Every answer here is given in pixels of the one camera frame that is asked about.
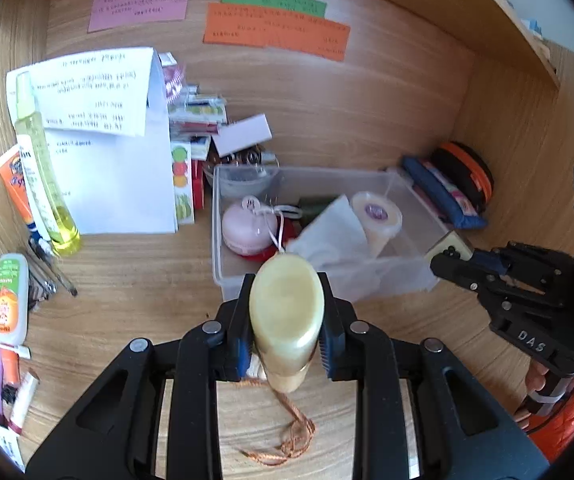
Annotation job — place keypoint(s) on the black pen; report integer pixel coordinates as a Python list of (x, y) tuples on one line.
[(59, 275)]

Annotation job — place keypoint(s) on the green paper note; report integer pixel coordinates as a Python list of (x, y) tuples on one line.
[(272, 1)]

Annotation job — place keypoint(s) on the black and orange round case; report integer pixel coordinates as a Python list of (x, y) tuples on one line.
[(467, 170)]

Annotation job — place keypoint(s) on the green and white tube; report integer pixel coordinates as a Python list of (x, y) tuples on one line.
[(9, 295)]

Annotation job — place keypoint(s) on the person's right hand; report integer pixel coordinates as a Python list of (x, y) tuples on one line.
[(534, 377)]

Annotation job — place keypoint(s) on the fruit sticker sheet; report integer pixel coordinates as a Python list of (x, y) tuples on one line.
[(182, 180)]

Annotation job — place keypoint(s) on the white lip balm tube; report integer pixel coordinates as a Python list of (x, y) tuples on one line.
[(23, 402)]

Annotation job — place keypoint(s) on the white handwritten paper sheet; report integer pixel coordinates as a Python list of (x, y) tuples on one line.
[(87, 90)]

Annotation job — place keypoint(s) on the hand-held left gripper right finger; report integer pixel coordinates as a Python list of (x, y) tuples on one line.
[(325, 355)]

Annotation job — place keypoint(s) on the orange paper note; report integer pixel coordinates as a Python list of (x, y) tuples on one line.
[(277, 30)]

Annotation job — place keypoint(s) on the yellow spray bottle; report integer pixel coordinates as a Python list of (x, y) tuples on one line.
[(62, 225)]

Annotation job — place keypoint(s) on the small white box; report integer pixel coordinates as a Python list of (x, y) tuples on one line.
[(244, 135)]

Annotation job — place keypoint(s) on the white bowl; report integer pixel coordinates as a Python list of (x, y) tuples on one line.
[(239, 187)]

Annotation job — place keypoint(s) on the beige sunscreen bottle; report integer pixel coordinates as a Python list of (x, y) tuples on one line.
[(287, 310)]

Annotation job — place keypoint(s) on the pile of small packets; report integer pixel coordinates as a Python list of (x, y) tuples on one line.
[(197, 110)]

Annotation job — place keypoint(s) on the blue pouch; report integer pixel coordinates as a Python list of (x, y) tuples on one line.
[(447, 200)]

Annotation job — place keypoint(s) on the pale pink round case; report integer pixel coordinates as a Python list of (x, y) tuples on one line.
[(244, 227)]

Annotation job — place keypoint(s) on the clear plastic storage box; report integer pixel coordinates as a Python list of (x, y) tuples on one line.
[(227, 270)]

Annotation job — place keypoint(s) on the frosted plastic cup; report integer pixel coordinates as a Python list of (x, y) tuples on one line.
[(377, 220)]

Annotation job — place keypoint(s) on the mahjong tile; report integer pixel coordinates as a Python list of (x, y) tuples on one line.
[(449, 246)]

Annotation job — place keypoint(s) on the wooden shelf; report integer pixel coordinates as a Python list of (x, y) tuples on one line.
[(512, 15)]

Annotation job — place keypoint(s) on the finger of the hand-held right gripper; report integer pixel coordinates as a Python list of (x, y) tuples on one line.
[(532, 270), (459, 272)]

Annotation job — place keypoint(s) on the orange tube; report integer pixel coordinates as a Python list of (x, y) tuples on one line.
[(12, 175)]

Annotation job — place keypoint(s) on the dark green glass jar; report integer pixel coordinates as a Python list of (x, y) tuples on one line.
[(312, 207)]

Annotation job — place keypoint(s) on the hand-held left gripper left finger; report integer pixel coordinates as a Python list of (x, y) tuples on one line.
[(243, 355)]

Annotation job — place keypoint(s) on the white notepad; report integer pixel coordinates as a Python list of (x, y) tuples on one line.
[(127, 185)]

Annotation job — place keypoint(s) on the wooden desk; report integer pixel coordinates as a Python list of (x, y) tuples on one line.
[(132, 285)]

